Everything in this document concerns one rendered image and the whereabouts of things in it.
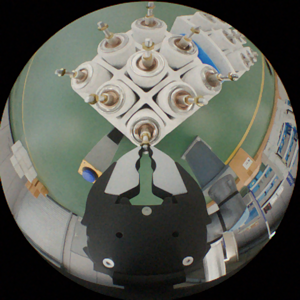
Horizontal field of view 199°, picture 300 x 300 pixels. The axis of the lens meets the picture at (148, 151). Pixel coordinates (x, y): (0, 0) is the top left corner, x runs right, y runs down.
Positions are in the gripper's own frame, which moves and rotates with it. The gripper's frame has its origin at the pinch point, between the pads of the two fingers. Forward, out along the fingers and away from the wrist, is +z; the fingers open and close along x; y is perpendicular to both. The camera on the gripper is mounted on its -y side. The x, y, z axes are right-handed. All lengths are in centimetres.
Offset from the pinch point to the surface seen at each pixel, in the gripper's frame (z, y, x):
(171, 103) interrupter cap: 9.0, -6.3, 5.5
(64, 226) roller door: -61, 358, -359
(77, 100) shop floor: 34, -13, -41
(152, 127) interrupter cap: 9.0, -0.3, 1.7
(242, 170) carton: 15, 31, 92
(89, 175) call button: 1.3, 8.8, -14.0
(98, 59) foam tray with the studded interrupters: 16.4, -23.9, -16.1
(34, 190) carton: -8, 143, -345
